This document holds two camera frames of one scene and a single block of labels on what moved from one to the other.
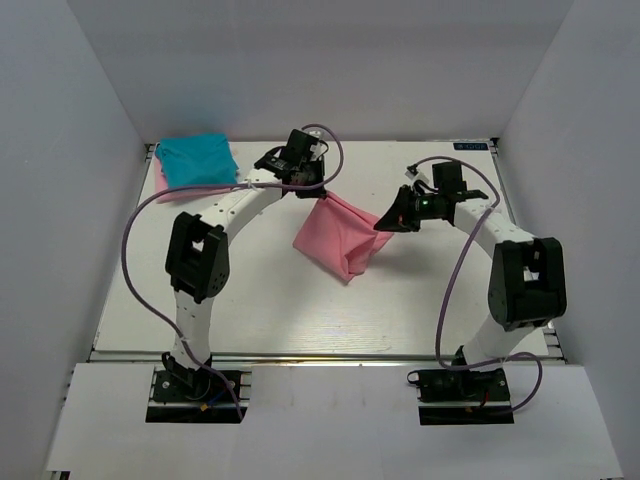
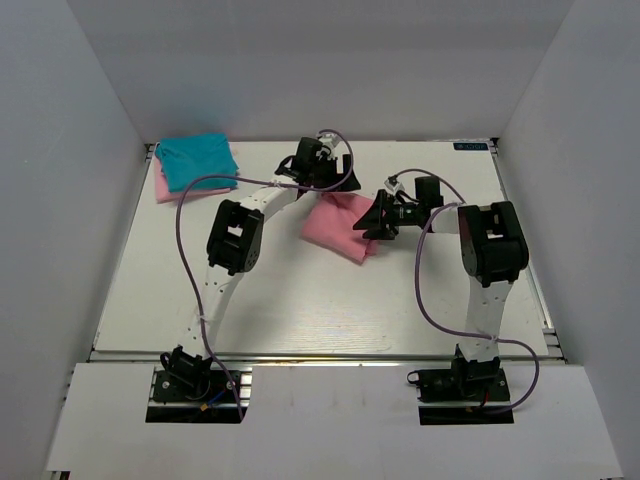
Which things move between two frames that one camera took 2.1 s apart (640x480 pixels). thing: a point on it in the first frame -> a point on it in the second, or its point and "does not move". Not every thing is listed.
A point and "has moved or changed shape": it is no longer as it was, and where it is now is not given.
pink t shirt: [340, 235] has moved or changed shape
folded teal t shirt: [201, 160] does not move
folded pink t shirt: [179, 194] does not move
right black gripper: [396, 220] -> [380, 226]
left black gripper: [310, 193] -> [333, 163]
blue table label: [470, 146] does not move
